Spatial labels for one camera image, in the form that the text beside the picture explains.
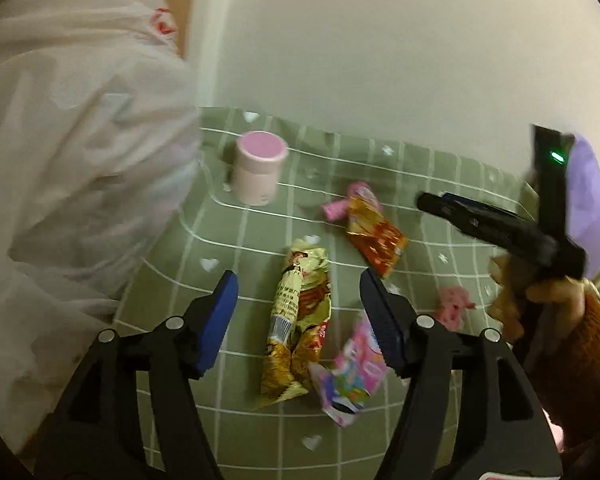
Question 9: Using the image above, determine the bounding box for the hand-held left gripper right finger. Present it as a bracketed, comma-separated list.
[359, 267, 566, 480]

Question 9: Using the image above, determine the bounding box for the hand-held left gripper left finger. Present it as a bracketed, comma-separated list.
[32, 270, 240, 480]

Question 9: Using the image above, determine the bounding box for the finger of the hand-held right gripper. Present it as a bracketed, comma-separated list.
[416, 192, 512, 252]
[439, 190, 537, 223]

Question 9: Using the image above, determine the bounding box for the yellow snack wrapper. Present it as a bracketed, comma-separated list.
[254, 237, 333, 411]

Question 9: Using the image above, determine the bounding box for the white plastic bag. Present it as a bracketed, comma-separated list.
[0, 0, 203, 456]

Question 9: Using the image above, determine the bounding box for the person's right hand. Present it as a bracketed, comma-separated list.
[489, 254, 588, 343]

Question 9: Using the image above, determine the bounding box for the purple cloth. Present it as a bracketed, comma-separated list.
[565, 132, 600, 281]

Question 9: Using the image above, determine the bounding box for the colourful pink cartoon wrapper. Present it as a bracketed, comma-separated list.
[308, 312, 388, 427]

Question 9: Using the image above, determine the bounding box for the crumpled pink wrapper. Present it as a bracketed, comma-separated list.
[432, 286, 476, 331]

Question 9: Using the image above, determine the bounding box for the green checked bed sheet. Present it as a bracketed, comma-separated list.
[17, 106, 546, 480]

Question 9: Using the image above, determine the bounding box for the orange red snack wrapper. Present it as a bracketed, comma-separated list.
[344, 196, 409, 279]

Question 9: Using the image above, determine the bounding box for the pink snack packet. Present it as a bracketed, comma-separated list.
[346, 181, 383, 211]

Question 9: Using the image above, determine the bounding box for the small pink rolled wrapper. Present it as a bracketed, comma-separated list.
[321, 199, 352, 222]

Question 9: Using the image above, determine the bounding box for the pink cylindrical cup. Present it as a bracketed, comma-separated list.
[230, 131, 288, 207]

